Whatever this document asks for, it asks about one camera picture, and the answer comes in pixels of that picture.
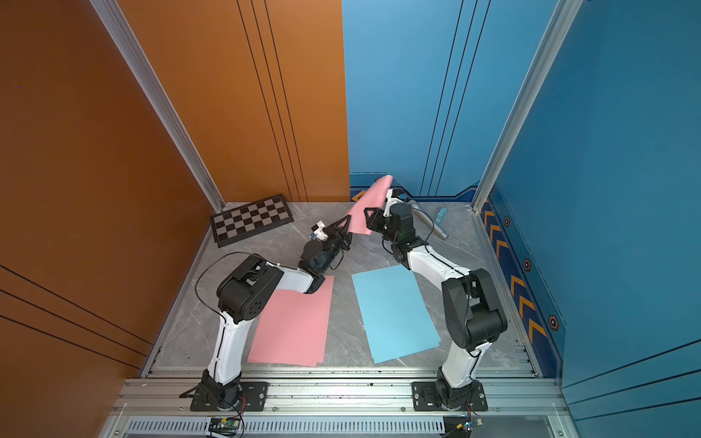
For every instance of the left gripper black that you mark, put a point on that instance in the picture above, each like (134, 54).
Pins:
(338, 235)

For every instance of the aluminium corner post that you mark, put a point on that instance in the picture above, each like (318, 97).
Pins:
(127, 43)
(555, 33)

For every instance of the left aluminium corner post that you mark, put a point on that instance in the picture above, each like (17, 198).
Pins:
(127, 43)

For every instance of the left green circuit board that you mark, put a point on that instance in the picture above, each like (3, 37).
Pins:
(225, 427)

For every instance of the right green circuit board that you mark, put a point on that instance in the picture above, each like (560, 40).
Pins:
(460, 427)

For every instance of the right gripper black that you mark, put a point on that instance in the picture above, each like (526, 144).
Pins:
(375, 219)

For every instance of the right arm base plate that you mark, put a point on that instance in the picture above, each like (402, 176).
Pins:
(433, 396)

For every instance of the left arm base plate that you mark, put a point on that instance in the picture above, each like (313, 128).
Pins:
(251, 397)

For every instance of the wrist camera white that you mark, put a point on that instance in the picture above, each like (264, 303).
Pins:
(393, 196)
(318, 232)

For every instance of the silver microphone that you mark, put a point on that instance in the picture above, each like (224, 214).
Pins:
(435, 229)

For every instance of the right aluminium corner post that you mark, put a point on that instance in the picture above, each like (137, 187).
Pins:
(555, 33)

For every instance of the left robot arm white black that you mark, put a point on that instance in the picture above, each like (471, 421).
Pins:
(243, 295)

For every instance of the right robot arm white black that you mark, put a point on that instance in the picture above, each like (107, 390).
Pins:
(474, 316)

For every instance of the light blue paper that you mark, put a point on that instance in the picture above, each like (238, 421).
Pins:
(395, 318)

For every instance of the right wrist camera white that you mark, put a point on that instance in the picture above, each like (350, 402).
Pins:
(393, 196)

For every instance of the aluminium rail frame front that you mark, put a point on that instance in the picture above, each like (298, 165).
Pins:
(335, 402)

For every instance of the pink paper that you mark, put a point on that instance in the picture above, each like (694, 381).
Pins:
(293, 328)
(374, 197)

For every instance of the green circuit board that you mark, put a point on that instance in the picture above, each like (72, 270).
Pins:
(225, 427)
(460, 427)

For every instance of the black white checkerboard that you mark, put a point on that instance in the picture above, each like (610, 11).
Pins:
(245, 221)

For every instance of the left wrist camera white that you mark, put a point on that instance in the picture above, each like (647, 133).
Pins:
(318, 232)

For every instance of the small teal block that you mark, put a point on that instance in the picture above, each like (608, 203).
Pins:
(441, 215)

